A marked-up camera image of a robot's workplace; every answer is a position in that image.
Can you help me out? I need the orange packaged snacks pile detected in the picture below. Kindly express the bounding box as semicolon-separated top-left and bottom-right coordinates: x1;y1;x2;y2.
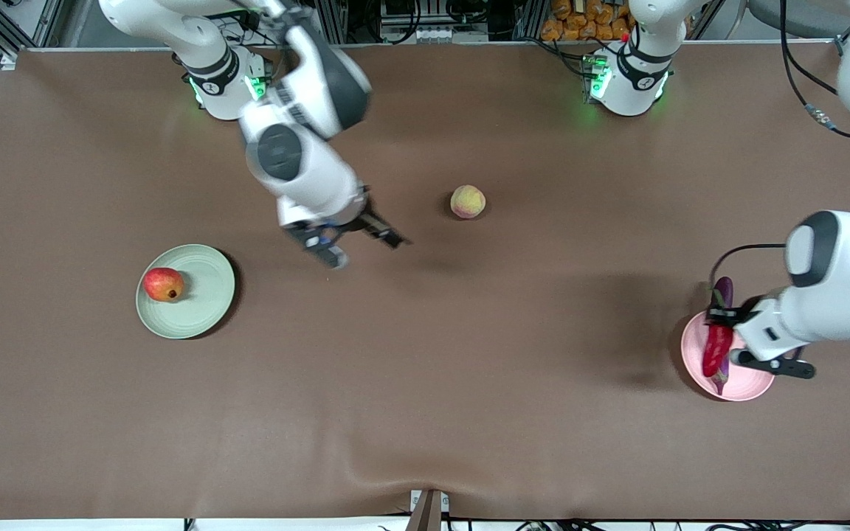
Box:
541;0;632;42

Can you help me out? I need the red pomegranate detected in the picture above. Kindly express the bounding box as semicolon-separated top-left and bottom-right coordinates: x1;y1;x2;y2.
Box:
143;267;185;303

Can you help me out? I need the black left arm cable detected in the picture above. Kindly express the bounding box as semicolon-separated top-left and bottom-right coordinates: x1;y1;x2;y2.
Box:
708;0;850;290

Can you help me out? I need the red chili pepper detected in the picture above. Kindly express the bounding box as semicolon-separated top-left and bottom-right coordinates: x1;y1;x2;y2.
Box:
702;323;734;378

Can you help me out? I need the yellow pink peach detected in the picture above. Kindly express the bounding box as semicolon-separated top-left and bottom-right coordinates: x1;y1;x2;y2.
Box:
450;184;487;220

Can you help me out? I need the long purple eggplant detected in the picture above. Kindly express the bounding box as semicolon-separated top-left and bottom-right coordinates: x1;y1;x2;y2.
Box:
710;277;736;397

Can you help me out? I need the metal mount bracket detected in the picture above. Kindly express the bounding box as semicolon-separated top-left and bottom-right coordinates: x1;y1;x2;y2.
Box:
410;489;450;531

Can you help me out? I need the grey rounded chair seat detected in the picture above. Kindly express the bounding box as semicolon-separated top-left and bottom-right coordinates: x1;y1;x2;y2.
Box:
748;0;850;39

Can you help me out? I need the pink plate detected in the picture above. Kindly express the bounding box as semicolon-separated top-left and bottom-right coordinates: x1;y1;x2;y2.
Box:
680;309;778;403

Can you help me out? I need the light green plate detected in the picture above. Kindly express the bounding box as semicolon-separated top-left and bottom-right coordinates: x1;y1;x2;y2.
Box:
136;244;236;341

